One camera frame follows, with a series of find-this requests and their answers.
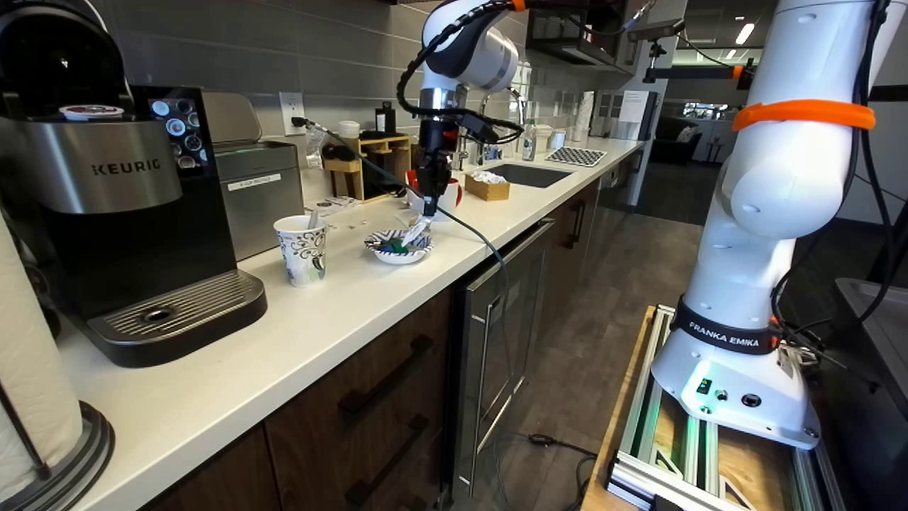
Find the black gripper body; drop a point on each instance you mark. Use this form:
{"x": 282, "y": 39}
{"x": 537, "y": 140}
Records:
{"x": 438, "y": 140}

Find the white sauce packet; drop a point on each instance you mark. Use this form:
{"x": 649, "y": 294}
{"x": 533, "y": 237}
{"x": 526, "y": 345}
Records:
{"x": 414, "y": 229}

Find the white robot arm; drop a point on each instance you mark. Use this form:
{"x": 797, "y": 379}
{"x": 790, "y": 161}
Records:
{"x": 723, "y": 357}

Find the blue and white bowl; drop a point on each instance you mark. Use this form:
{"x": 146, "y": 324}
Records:
{"x": 394, "y": 249}

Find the dark glass bottle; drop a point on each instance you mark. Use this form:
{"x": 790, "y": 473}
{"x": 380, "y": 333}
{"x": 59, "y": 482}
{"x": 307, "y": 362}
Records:
{"x": 383, "y": 120}

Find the wooden organizer rack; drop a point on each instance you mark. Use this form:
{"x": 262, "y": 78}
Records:
{"x": 363, "y": 168}

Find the wooden box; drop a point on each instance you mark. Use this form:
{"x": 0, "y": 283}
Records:
{"x": 485, "y": 192}

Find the stainless steel sink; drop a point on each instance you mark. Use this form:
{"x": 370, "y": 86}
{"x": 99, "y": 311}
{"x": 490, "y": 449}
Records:
{"x": 527, "y": 176}

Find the patterned paper cup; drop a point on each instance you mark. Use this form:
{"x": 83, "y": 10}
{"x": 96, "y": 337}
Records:
{"x": 300, "y": 243}

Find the silver metal appliance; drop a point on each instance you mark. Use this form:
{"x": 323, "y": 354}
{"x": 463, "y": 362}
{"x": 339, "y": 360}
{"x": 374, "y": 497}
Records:
{"x": 258, "y": 176}

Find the stainless steel dishwasher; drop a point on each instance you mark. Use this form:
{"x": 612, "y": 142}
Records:
{"x": 500, "y": 320}

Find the dark wooden cabinet drawers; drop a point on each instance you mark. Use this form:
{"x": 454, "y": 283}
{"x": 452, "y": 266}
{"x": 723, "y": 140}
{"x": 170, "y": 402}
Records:
{"x": 361, "y": 439}

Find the Keurig coffee machine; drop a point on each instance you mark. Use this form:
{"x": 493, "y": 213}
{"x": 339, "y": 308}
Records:
{"x": 112, "y": 192}

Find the paper towel roll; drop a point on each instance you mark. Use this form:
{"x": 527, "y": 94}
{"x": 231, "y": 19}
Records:
{"x": 29, "y": 364}

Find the black paper towel holder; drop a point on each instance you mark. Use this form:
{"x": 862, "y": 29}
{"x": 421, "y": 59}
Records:
{"x": 58, "y": 487}

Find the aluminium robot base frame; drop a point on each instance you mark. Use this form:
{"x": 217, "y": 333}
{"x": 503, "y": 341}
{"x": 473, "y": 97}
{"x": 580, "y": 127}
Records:
{"x": 658, "y": 459}

